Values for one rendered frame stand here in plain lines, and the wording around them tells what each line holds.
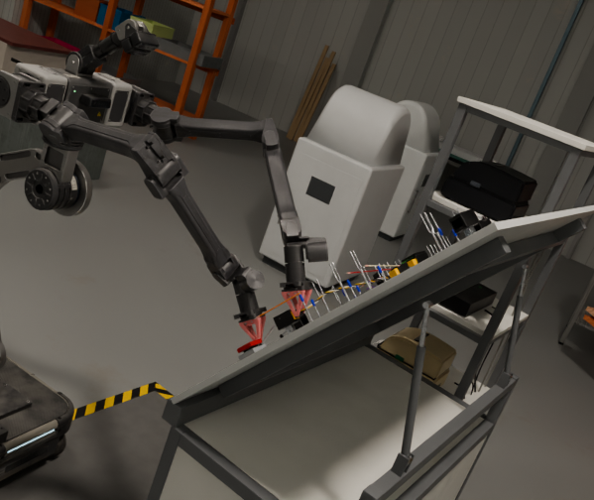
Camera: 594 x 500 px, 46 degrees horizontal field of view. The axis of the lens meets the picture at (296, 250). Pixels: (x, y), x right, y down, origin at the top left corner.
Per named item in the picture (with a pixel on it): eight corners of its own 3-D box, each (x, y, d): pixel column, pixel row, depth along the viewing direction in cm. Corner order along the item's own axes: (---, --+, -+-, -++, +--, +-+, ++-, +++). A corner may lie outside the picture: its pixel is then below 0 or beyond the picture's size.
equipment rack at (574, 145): (297, 482, 321) (458, 95, 265) (359, 440, 372) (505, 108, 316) (390, 553, 298) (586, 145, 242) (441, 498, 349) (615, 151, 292)
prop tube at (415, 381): (395, 464, 172) (413, 345, 167) (400, 460, 175) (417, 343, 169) (407, 469, 171) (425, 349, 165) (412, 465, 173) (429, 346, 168)
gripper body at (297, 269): (312, 286, 206) (310, 261, 207) (300, 288, 197) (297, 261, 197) (293, 288, 209) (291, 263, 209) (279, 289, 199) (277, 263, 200)
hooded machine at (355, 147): (321, 297, 546) (395, 107, 499) (253, 260, 571) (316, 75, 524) (360, 280, 616) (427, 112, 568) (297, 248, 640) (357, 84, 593)
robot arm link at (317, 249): (286, 240, 213) (285, 221, 206) (323, 237, 213) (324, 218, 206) (289, 272, 205) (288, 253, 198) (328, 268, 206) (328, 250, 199)
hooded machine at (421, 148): (412, 238, 821) (462, 117, 775) (394, 244, 766) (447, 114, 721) (358, 212, 849) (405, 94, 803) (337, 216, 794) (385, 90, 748)
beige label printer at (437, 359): (366, 363, 305) (383, 324, 299) (385, 351, 324) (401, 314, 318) (427, 399, 293) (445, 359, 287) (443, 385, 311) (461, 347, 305)
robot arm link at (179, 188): (166, 150, 185) (139, 178, 180) (180, 153, 182) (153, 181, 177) (232, 259, 213) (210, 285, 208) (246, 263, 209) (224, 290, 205)
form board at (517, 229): (369, 327, 290) (367, 323, 290) (603, 208, 237) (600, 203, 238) (173, 405, 192) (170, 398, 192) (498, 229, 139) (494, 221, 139)
